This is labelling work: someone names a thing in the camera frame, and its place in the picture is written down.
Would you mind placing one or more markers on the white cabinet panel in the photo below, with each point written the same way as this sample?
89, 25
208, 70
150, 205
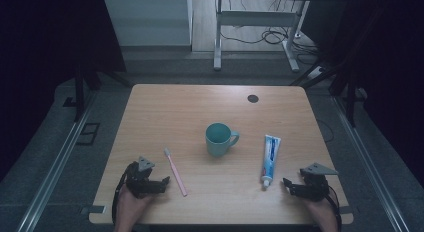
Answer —
148, 22

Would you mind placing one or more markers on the pink toothbrush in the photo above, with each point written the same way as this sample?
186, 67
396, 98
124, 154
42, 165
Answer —
176, 173

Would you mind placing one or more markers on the white power strip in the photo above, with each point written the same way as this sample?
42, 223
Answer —
316, 72

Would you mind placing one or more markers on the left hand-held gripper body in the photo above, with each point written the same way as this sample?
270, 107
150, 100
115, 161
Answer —
141, 183

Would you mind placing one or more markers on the metal floor rail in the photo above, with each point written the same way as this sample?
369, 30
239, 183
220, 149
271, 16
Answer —
370, 165
53, 172

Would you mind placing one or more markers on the black metal stand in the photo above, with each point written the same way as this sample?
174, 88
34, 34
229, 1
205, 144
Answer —
79, 92
350, 98

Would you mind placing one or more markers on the white blue toothpaste tube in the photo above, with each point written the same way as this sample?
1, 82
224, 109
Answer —
271, 158

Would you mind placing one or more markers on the white desk frame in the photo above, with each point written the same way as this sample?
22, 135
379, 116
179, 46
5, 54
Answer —
256, 18

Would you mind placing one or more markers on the dark round table grommet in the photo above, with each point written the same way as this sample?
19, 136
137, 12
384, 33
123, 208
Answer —
253, 98

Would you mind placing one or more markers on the teal cup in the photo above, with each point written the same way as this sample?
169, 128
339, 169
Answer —
218, 140

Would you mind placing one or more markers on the person's right hand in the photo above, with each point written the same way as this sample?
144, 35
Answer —
321, 210

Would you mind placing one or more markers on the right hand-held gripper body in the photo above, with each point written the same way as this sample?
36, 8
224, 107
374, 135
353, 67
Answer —
315, 185

